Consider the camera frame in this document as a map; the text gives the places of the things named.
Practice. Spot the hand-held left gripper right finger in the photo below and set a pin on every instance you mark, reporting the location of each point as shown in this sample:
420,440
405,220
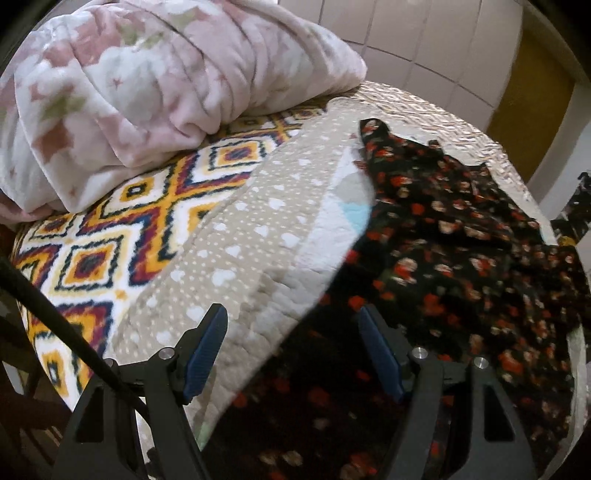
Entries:
378,350

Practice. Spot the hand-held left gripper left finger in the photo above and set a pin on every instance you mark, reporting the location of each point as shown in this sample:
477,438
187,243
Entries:
205,355

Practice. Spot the black floral dress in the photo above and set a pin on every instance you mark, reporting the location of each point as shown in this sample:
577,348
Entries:
461,277

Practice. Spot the beige quilt with white hearts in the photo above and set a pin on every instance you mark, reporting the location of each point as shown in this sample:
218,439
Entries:
258,240

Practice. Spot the geometric patterned blanket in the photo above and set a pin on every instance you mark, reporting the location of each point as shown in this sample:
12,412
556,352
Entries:
138,221

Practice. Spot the wooden chair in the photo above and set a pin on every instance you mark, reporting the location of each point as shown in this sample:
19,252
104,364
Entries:
23,415

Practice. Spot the dark blurred object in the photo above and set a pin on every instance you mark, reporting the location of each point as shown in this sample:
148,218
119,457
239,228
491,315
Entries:
575,212

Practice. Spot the pink star fleece blanket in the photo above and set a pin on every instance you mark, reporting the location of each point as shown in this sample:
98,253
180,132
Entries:
138,92

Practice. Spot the yellow door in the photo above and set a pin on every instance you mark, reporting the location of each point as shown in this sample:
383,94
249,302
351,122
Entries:
531,92

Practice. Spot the white door frame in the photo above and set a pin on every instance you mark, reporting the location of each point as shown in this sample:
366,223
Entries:
561,152

